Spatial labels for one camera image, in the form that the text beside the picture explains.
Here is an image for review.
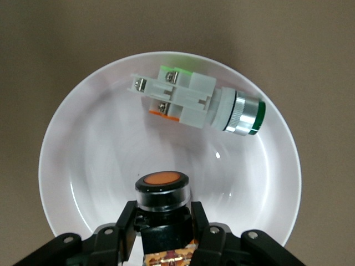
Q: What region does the white green push-button switch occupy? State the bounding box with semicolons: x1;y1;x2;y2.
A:
126;57;267;137

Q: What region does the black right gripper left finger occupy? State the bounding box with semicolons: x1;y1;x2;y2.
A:
13;201;139;266

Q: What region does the pale pink round plate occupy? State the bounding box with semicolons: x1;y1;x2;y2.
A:
38;50;302;249

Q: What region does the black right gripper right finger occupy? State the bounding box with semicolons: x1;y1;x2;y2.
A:
190;201;306;266

